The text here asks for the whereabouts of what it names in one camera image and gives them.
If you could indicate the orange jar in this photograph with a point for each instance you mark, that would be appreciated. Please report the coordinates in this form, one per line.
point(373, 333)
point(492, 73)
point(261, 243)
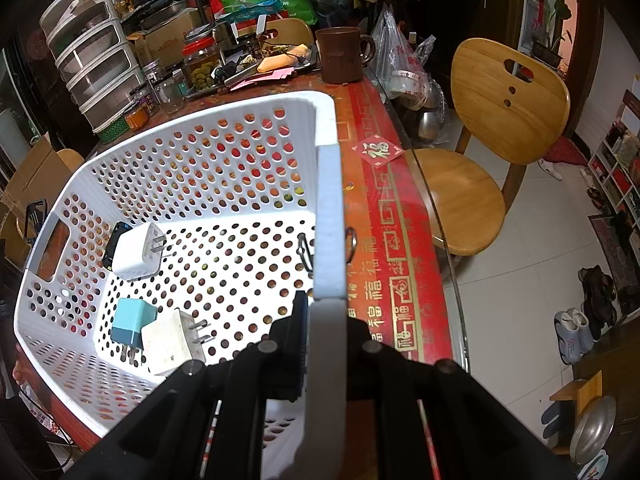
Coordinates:
point(136, 116)

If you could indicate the red fu paper sticker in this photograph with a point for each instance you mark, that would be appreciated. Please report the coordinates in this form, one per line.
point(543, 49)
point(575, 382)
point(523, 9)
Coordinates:
point(377, 151)

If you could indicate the wooden chair with holes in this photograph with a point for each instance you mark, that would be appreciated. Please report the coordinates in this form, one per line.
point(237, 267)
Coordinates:
point(511, 109)

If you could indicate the clear glass jar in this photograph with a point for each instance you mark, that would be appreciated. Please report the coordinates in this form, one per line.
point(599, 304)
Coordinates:
point(169, 95)

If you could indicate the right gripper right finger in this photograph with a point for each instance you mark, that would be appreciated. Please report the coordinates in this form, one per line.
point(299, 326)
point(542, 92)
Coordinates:
point(370, 365)

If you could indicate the brown mug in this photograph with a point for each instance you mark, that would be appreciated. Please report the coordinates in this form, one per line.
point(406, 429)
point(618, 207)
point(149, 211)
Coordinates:
point(344, 51)

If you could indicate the white square charger plug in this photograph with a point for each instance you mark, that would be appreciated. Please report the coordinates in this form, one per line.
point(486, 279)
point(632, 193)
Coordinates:
point(138, 252)

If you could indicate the red-lid pickle jar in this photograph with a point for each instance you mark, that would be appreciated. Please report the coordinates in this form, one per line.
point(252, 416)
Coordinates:
point(200, 58)

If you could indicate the teal charger block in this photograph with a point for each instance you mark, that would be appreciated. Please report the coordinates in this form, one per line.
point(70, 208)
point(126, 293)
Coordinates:
point(131, 315)

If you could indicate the white perforated plastic basket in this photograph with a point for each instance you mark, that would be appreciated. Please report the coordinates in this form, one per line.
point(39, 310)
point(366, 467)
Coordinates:
point(249, 196)

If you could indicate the white charger with prongs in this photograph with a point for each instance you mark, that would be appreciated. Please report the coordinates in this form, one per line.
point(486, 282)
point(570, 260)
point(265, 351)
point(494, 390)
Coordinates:
point(171, 340)

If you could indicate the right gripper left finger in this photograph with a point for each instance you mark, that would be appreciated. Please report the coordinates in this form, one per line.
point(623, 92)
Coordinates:
point(290, 334)

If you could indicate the white stacked drawer tower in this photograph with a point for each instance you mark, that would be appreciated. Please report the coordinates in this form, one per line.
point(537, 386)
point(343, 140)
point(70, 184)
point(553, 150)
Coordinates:
point(94, 58)

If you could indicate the white storage shelf unit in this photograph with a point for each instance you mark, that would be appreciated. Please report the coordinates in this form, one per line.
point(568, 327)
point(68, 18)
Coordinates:
point(614, 164)

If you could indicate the cardboard box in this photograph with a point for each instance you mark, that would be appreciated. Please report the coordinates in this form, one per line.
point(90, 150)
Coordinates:
point(42, 174)

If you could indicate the wooden chair at left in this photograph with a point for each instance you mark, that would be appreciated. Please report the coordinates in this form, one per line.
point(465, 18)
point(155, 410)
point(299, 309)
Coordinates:
point(72, 159)

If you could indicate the red floral tablecloth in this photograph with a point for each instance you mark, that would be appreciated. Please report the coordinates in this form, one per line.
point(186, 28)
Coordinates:
point(393, 282)

